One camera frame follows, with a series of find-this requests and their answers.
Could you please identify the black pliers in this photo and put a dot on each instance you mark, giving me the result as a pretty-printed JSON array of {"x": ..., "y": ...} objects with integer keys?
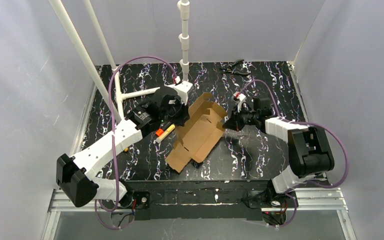
[{"x": 230, "y": 69}]

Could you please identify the white PVC pipe frame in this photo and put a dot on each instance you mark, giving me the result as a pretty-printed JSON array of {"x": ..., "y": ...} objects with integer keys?
[{"x": 116, "y": 108}]

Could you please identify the aluminium rail frame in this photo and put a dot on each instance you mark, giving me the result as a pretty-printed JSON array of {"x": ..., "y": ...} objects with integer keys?
[{"x": 211, "y": 199}]

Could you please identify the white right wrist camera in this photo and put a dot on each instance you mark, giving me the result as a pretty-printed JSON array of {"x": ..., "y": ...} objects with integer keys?
[{"x": 239, "y": 98}]

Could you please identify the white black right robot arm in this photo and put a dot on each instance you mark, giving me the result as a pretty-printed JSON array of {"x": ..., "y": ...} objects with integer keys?
[{"x": 309, "y": 152}]

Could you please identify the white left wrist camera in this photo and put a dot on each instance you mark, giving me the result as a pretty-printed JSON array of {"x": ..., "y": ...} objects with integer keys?
[{"x": 183, "y": 90}]

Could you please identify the brown cardboard paper box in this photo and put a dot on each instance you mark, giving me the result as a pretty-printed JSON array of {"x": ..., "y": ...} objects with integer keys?
[{"x": 199, "y": 135}]

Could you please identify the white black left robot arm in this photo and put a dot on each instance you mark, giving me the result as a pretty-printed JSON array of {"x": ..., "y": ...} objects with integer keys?
[{"x": 77, "y": 175}]

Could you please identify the black orange highlighter marker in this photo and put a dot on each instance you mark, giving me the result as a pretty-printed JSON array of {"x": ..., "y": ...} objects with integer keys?
[{"x": 162, "y": 129}]

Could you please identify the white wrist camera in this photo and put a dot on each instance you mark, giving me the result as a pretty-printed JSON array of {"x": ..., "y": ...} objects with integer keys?
[
  {"x": 183, "y": 90},
  {"x": 239, "y": 98}
]

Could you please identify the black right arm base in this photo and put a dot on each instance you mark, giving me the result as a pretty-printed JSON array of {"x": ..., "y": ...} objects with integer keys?
[{"x": 286, "y": 202}]

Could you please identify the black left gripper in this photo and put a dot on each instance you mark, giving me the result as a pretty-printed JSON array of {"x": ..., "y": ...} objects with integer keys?
[{"x": 177, "y": 113}]

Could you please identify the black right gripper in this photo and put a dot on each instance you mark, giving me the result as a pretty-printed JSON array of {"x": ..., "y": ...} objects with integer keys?
[{"x": 237, "y": 119}]

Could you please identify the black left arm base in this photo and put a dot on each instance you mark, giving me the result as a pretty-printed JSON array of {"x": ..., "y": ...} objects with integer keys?
[{"x": 127, "y": 199}]

